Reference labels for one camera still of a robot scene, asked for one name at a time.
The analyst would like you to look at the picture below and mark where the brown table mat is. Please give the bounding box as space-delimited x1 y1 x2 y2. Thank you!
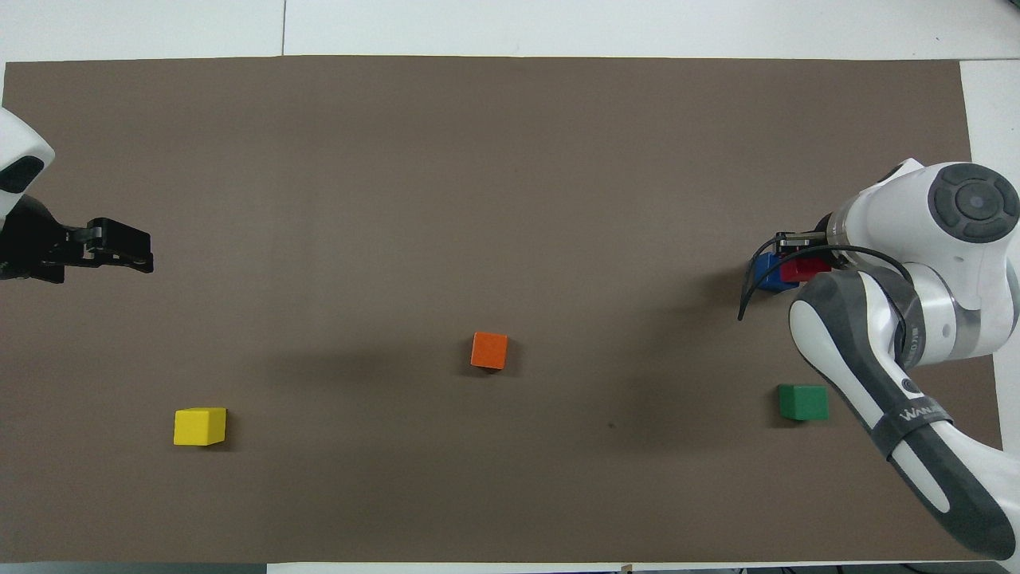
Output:
0 56 1003 564

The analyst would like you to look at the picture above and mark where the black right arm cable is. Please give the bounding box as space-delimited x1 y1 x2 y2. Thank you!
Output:
737 239 917 321

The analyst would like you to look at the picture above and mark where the blue wooden block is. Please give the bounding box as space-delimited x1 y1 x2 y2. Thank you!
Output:
753 252 798 292

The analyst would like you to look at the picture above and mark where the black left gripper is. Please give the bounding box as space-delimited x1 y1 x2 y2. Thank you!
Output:
0 195 155 281

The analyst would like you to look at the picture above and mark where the orange wooden block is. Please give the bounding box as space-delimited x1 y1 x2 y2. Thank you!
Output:
470 332 509 370

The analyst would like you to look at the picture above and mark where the yellow wooden block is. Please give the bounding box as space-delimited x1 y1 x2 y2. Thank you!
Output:
174 407 227 446

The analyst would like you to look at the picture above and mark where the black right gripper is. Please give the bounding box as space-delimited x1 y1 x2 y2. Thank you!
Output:
777 231 836 256

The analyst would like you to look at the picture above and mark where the green wooden block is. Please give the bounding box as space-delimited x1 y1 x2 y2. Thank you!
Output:
778 384 830 422

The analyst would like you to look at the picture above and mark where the red wooden block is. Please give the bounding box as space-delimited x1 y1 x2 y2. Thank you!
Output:
781 257 832 283

